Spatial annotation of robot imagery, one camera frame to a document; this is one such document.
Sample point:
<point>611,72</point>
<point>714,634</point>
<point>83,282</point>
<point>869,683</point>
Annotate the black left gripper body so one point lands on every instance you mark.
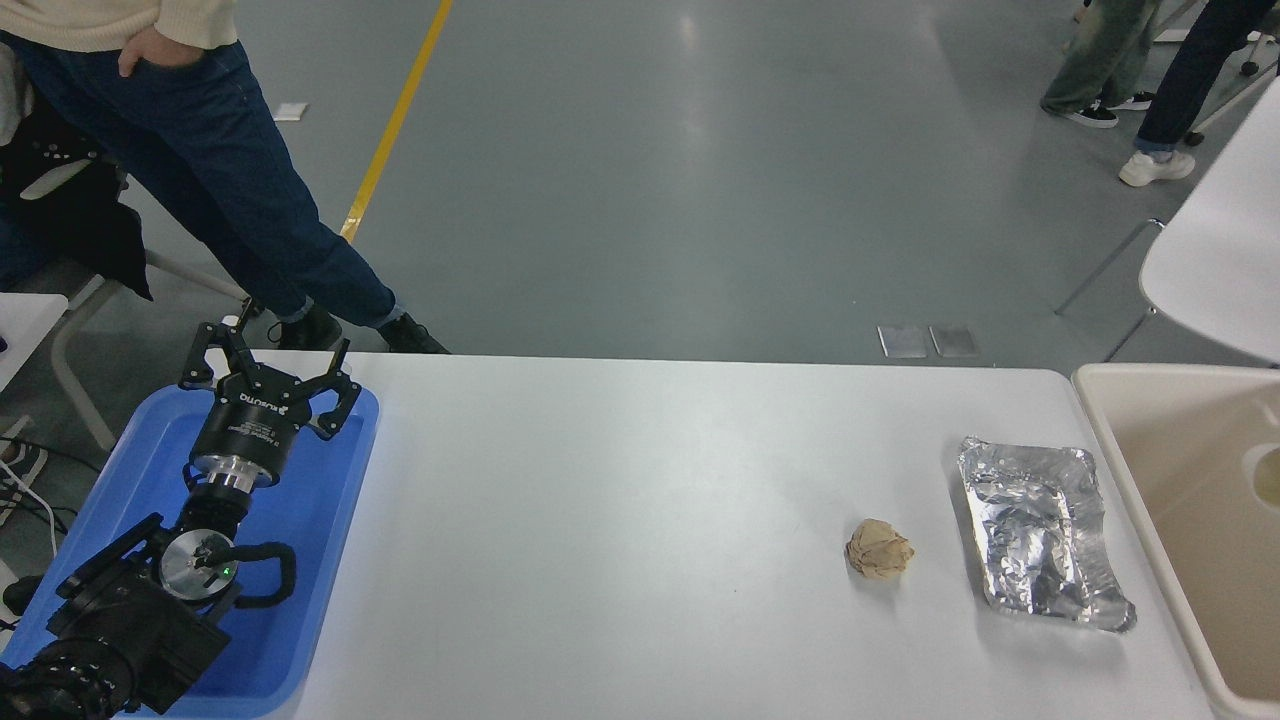
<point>250,423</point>

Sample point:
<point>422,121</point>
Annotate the white paper cup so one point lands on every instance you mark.
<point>1268,488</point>

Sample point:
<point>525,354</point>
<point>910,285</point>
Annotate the person's left hand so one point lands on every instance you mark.
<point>160,50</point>

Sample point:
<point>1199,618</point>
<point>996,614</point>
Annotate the white chair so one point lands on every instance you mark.
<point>190,273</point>

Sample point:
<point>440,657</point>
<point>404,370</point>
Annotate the blue plastic tray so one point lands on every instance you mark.
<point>310,520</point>

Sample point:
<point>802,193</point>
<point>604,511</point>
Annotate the small white table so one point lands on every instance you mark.
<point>25,325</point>

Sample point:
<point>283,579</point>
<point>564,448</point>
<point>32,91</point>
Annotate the crumpled tan paper ball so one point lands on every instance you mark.
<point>880,550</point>

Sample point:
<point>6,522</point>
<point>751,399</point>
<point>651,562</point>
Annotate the metal floor plate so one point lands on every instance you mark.
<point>952,340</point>
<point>902,341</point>

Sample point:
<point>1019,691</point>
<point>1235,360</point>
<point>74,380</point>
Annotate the crumpled silver foil tray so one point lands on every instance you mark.
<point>1040,530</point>

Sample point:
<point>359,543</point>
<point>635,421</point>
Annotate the large pale bin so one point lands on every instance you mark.
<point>1180,480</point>

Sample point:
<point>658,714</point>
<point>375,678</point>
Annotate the round white table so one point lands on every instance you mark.
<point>1220,250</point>

